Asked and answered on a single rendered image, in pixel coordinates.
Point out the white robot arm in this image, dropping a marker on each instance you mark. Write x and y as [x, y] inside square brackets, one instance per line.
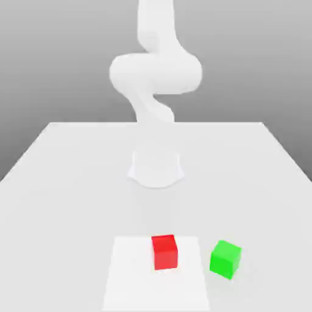
[156, 73]

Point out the small red cube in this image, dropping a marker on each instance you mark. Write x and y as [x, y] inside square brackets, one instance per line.
[165, 253]

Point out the small green cube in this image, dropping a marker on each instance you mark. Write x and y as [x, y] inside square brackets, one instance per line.
[224, 259]

